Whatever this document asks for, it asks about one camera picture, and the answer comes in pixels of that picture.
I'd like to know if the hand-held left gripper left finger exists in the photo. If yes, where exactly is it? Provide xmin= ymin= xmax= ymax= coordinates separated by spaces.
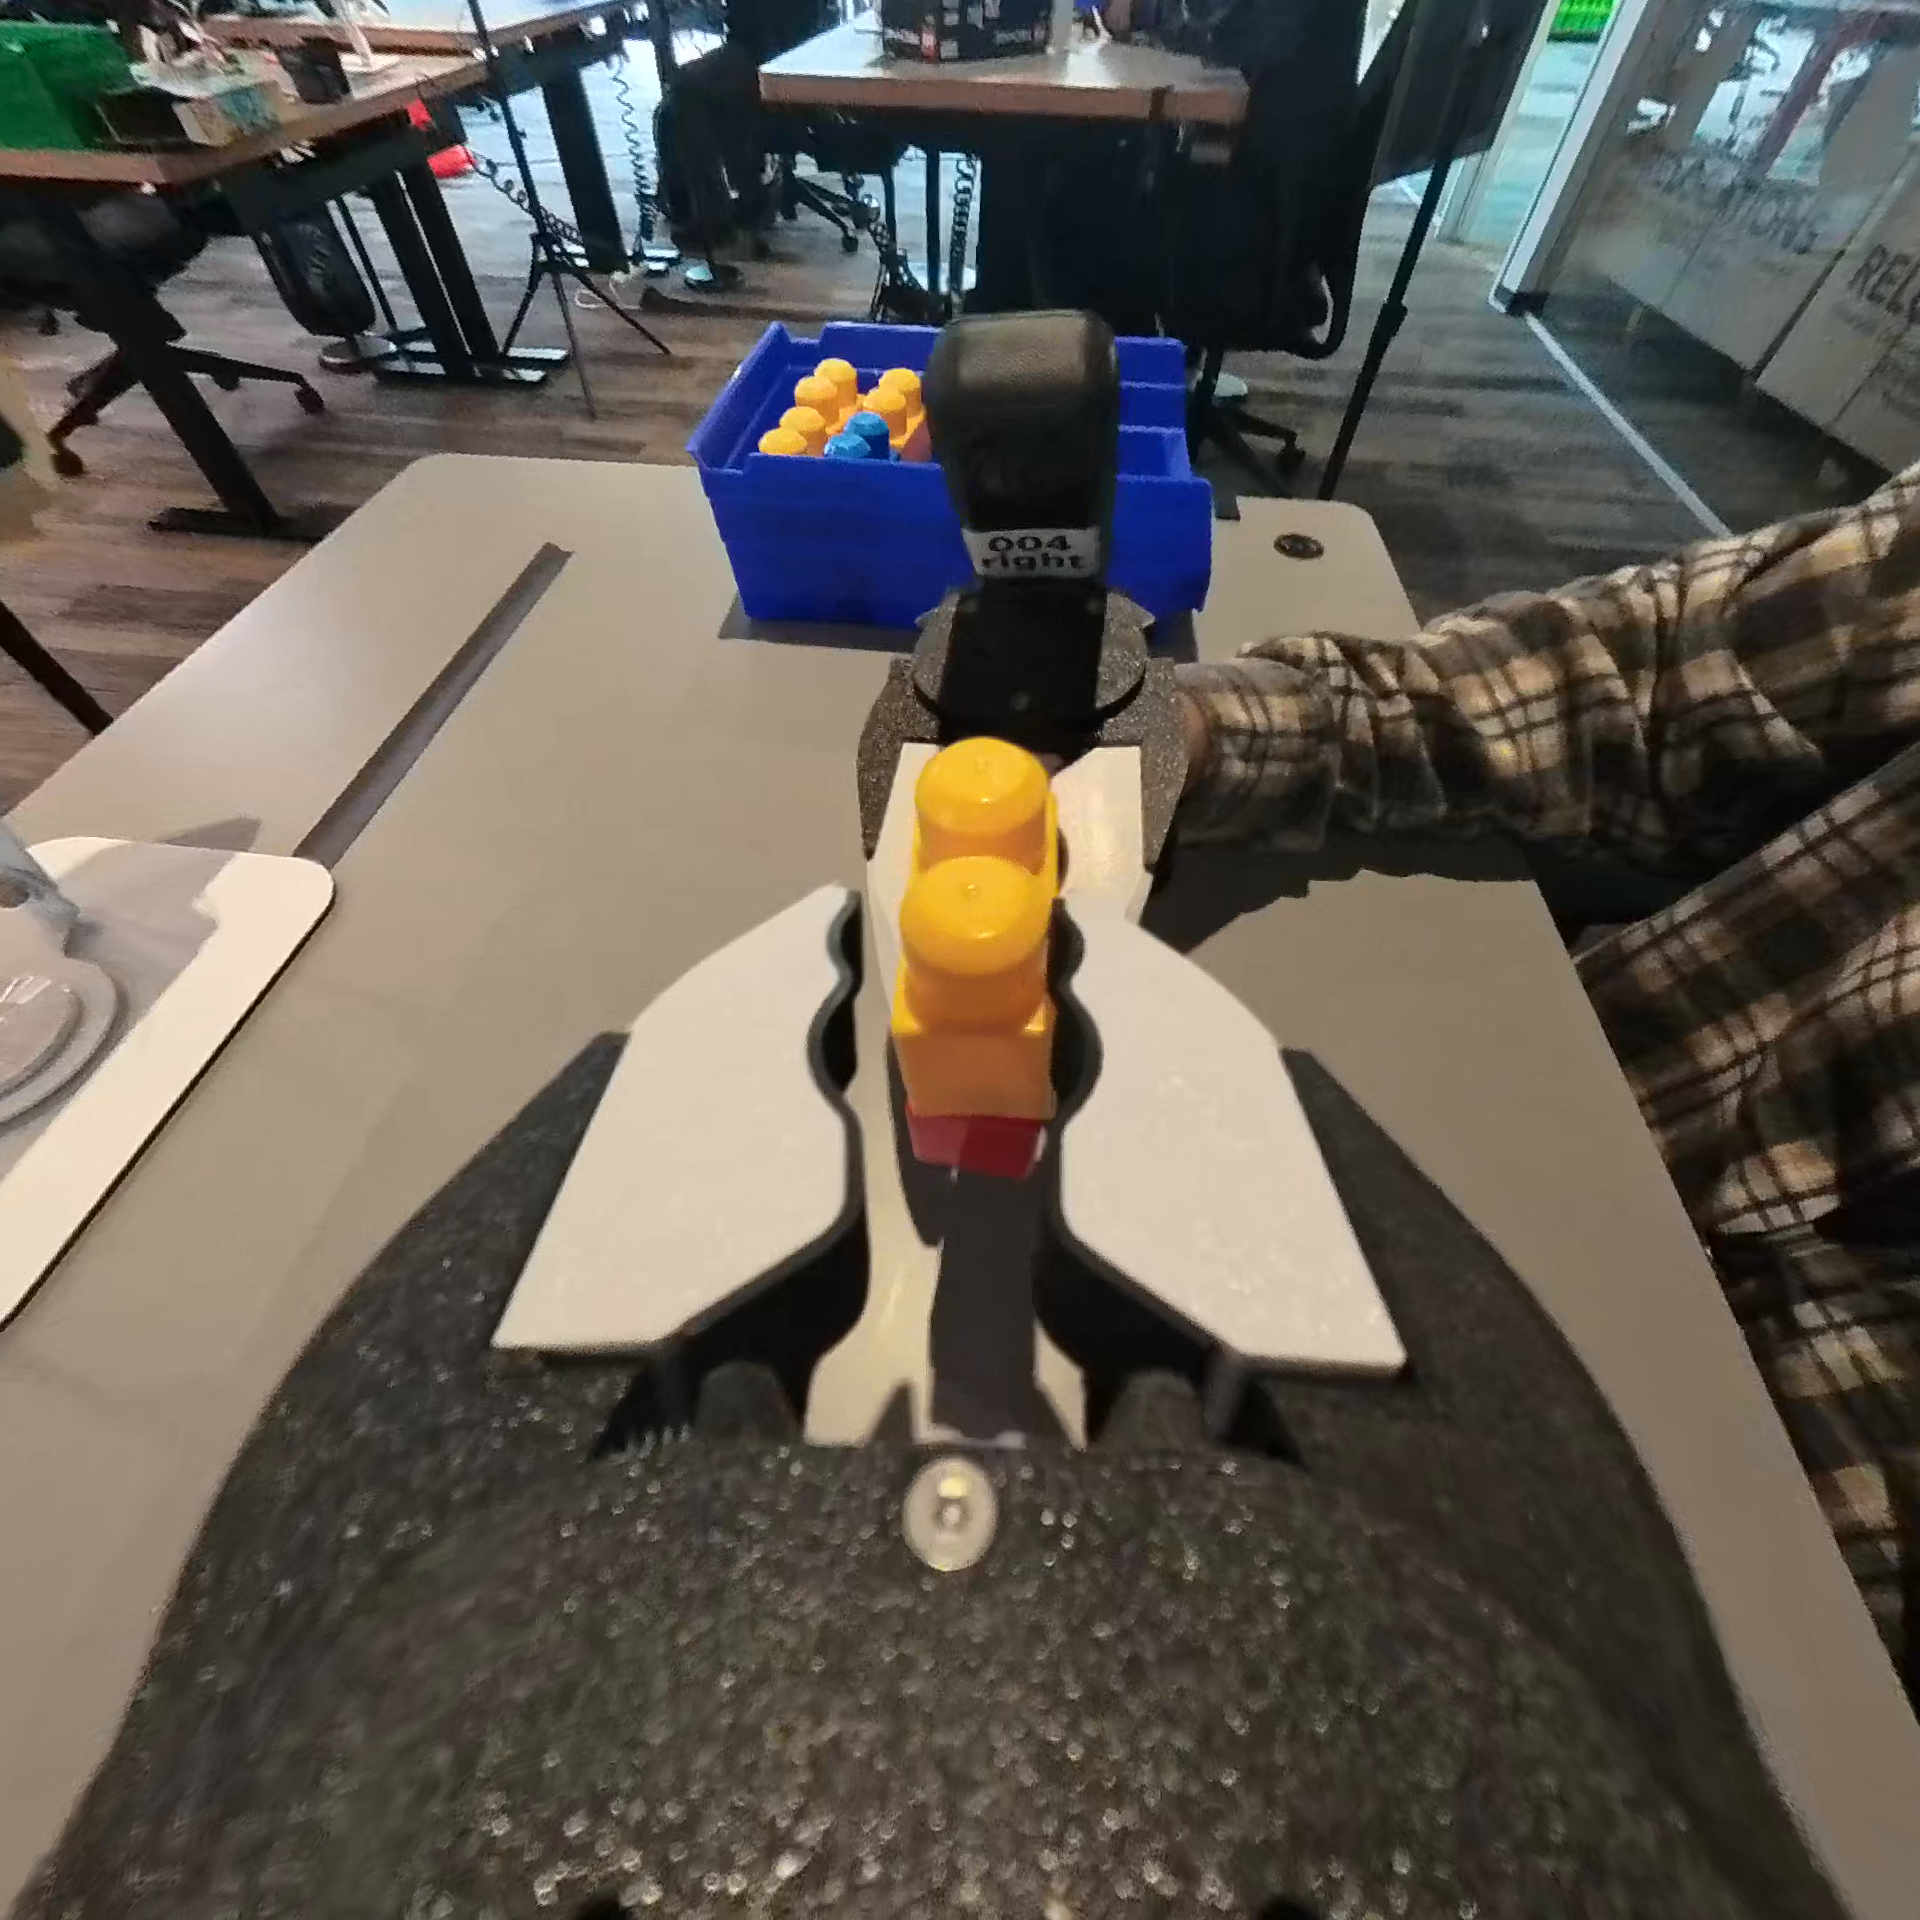
xmin=492 ymin=885 xmax=875 ymax=1418

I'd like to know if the green plastic bin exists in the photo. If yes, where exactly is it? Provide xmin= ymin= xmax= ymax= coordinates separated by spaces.
xmin=0 ymin=29 xmax=136 ymax=152

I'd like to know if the black tripod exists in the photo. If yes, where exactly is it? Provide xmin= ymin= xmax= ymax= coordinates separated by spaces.
xmin=464 ymin=0 xmax=670 ymax=423

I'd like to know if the blue plastic bin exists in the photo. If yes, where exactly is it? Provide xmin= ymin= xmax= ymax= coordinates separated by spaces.
xmin=687 ymin=319 xmax=1214 ymax=629

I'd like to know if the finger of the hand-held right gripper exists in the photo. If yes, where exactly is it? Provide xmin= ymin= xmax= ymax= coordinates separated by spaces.
xmin=863 ymin=743 xmax=927 ymax=981
xmin=1053 ymin=748 xmax=1161 ymax=928

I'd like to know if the person's plaid shirt torso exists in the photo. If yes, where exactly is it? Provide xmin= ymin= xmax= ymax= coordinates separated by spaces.
xmin=1574 ymin=750 xmax=1920 ymax=1652

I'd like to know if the red mega block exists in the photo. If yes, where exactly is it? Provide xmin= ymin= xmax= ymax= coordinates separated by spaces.
xmin=903 ymin=1105 xmax=1046 ymax=1180

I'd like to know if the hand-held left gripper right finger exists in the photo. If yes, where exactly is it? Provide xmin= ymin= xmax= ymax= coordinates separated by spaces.
xmin=1043 ymin=914 xmax=1408 ymax=1432

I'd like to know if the wooden desk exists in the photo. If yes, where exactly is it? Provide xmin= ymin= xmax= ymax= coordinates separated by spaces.
xmin=0 ymin=53 xmax=571 ymax=541
xmin=758 ymin=29 xmax=1249 ymax=325

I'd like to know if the white document stand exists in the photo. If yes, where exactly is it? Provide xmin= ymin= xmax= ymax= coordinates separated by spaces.
xmin=0 ymin=831 xmax=335 ymax=1327

